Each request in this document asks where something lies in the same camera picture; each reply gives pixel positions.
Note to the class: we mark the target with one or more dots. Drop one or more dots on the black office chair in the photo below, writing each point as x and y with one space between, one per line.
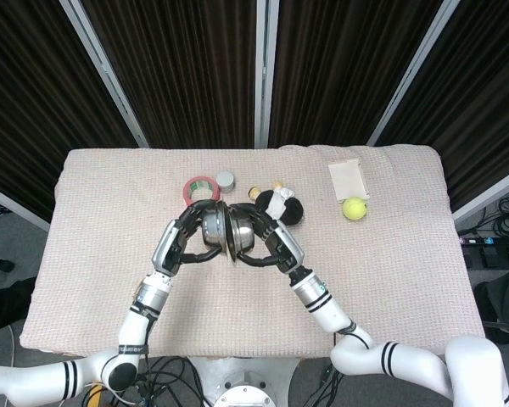
502 297

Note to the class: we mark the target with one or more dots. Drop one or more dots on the black white plush toy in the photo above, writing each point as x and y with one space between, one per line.
282 204

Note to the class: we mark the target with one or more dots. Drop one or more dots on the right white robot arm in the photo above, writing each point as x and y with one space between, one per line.
386 339

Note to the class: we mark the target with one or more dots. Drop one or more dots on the yellow tennis ball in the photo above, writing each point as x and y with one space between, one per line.
355 208

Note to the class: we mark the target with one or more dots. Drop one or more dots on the person in black clothes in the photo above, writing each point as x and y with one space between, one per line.
2 305

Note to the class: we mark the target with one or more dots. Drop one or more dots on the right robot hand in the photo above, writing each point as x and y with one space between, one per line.
275 246

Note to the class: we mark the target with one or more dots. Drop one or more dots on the aluminium partition post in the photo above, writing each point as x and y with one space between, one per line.
266 72
411 72
106 72

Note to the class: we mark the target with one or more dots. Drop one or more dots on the beige cardboard piece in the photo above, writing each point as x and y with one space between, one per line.
348 180

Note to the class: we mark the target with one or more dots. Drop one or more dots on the black power strip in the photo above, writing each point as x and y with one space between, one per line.
492 240

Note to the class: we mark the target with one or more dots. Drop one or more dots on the red tape roll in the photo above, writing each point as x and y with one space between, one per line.
199 189

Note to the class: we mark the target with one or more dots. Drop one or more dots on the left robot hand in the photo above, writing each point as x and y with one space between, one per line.
176 246

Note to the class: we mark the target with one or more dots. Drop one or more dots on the metal bowl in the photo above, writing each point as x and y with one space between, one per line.
214 229
240 235

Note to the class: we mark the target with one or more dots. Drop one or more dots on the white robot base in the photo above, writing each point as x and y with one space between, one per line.
244 383

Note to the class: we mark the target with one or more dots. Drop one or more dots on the beige woven tablecloth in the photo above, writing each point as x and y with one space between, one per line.
246 305

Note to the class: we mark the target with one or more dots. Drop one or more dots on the small grey cylinder can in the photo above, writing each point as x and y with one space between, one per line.
225 181

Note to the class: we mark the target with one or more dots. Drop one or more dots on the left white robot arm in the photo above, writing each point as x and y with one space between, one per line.
89 347

